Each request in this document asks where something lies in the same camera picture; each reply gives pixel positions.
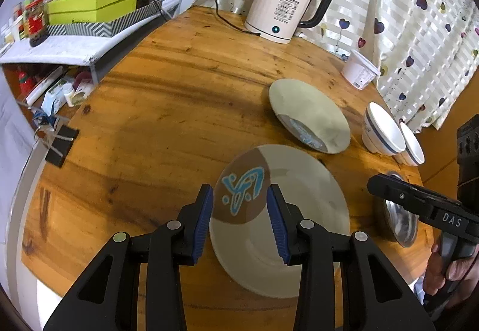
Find stainless steel bowl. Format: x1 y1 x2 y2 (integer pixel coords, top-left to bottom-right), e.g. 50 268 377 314
376 171 419 248

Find white shelf riser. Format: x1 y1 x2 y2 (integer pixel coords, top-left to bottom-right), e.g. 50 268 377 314
0 0 180 85

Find person's right hand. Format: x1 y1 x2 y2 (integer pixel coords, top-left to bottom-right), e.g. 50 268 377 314
423 240 479 311

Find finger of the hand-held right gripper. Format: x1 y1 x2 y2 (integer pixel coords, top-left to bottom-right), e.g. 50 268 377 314
367 174 462 220

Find white curtain with heart print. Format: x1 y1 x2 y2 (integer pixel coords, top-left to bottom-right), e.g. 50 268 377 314
230 0 479 133

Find grey plate with blue pattern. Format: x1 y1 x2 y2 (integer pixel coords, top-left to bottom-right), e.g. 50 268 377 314
268 78 351 155
209 144 350 298

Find white electric kettle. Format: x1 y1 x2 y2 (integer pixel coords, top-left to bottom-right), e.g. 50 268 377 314
245 0 334 44

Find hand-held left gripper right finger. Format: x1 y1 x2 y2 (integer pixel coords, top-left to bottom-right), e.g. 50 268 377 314
266 184 436 331

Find red labelled jar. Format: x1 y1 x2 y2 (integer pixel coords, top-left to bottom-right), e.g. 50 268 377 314
23 0 47 40

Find white plastic tub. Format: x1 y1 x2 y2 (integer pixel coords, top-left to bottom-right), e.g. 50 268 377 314
341 49 380 91

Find chevron patterned box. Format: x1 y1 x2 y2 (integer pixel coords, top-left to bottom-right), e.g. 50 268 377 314
45 0 163 38

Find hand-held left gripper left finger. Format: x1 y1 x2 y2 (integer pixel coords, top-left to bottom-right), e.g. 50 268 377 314
43 183 215 331

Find white carton box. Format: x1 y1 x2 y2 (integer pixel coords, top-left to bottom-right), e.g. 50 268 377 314
39 78 75 115

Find black kettle power cord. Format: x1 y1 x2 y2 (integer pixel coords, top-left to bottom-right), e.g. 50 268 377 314
213 0 263 36

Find light green box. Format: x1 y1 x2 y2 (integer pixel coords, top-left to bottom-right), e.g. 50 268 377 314
47 0 141 25

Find white bowl with blue stripes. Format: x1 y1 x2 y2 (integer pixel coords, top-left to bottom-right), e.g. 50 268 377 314
393 122 426 166
361 102 407 157

